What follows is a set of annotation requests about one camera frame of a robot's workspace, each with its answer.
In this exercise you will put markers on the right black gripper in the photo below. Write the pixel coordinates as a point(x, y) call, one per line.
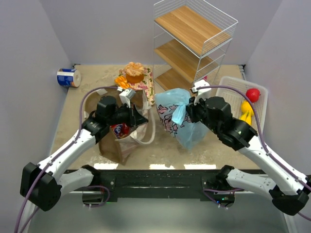
point(192, 109)

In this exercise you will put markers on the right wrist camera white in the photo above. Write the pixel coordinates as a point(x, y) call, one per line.
point(202, 90)

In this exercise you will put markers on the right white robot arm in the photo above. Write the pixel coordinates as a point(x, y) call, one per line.
point(287, 188)

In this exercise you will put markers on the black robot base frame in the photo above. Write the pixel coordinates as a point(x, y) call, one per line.
point(112, 185)

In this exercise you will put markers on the blue plastic bag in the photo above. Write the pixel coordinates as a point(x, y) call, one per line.
point(171, 109)

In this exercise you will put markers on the brown paper grocery bag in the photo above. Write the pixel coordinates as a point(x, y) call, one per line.
point(126, 140)

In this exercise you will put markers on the red apple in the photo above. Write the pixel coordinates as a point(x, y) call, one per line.
point(253, 94)

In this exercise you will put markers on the white plastic fruit basket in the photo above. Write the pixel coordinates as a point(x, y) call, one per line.
point(235, 99)

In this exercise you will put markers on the blue white paper roll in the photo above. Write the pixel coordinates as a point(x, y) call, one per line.
point(68, 77)

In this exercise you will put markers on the white wire wooden shelf rack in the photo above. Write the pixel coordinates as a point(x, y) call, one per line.
point(190, 41)

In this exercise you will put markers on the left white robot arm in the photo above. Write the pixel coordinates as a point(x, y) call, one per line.
point(45, 183)

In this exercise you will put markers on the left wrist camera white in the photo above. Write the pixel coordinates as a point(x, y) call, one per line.
point(126, 96)

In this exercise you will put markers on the peeled orange on cup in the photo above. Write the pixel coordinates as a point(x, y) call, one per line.
point(134, 72)

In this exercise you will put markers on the yellow banana bunch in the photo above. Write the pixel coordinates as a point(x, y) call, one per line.
point(247, 116)

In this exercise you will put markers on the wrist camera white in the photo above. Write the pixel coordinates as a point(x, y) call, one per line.
point(202, 90)
point(126, 96)

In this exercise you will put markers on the floral pattern tray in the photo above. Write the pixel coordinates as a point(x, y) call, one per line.
point(147, 84)

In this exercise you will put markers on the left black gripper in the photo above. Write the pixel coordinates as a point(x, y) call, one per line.
point(132, 115)

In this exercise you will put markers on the red snack packet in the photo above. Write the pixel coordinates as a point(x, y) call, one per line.
point(120, 130)

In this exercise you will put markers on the yellow lemon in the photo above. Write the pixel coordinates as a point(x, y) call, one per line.
point(246, 107)

